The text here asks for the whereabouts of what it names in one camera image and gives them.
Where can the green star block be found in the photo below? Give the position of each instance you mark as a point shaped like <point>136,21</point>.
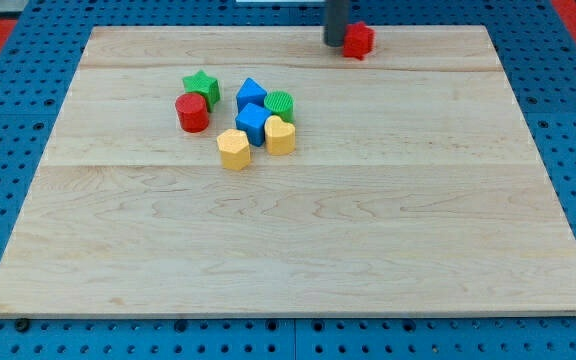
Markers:
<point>204,85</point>

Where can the yellow heart block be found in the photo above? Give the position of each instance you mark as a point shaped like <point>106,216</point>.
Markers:
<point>280,136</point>

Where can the yellow hexagon block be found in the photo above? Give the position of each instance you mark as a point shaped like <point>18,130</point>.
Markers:
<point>234,149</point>

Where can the blue cube block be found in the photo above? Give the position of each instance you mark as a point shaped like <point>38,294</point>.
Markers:
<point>251,119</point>

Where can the green cylinder block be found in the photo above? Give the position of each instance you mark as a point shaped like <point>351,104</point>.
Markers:
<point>280,103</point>

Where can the red cylinder block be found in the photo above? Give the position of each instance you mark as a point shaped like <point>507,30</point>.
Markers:
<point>192,112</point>

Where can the light wooden board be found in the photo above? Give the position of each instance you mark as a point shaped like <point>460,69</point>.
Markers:
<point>415,188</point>

